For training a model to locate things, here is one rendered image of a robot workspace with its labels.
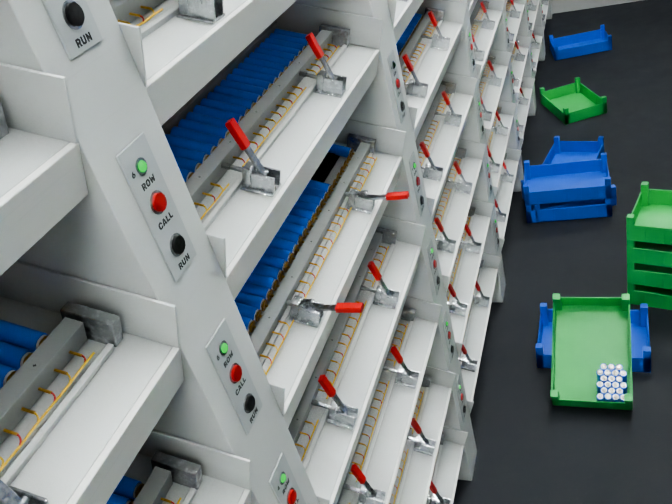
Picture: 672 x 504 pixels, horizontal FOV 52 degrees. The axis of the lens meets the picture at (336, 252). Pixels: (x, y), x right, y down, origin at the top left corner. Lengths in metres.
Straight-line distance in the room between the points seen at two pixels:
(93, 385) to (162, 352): 0.06
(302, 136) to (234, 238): 0.23
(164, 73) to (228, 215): 0.20
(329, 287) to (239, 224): 0.24
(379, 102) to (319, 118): 0.28
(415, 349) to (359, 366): 0.32
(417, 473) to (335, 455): 0.48
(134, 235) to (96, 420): 0.15
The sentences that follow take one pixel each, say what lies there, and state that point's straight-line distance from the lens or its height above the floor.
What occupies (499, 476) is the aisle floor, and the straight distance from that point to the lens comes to 1.86.
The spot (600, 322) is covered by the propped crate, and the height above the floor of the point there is 0.11.
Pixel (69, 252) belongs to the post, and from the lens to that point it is 0.60.
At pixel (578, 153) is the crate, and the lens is 3.12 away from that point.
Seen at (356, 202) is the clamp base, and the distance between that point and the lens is 1.08.
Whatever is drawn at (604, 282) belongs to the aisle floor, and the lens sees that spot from 2.38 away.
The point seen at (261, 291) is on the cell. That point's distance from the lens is 0.91.
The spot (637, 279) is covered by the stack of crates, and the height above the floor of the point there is 0.10.
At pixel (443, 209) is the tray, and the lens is 1.78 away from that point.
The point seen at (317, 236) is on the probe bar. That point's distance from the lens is 0.99.
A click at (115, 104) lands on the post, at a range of 0.56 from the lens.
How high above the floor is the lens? 1.49
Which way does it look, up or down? 33 degrees down
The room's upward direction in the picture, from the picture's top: 17 degrees counter-clockwise
